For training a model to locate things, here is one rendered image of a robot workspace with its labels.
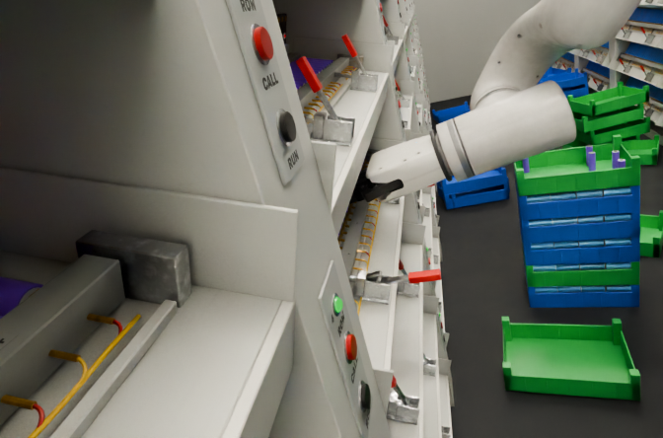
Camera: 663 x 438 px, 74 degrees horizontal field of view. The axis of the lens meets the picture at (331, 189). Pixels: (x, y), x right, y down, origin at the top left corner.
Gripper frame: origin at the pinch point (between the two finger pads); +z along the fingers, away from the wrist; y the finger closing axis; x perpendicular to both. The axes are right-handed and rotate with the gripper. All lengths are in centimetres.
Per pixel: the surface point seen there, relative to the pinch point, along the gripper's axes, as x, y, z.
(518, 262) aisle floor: 81, -91, -17
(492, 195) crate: 78, -146, -16
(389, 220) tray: 7.6, -1.8, -4.0
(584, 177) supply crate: 42, -63, -42
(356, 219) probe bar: 3.3, 4.0, -1.3
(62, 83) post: -23.6, 42.7, -5.7
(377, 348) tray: 8.0, 25.7, -4.9
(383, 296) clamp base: 7.3, 18.2, -5.1
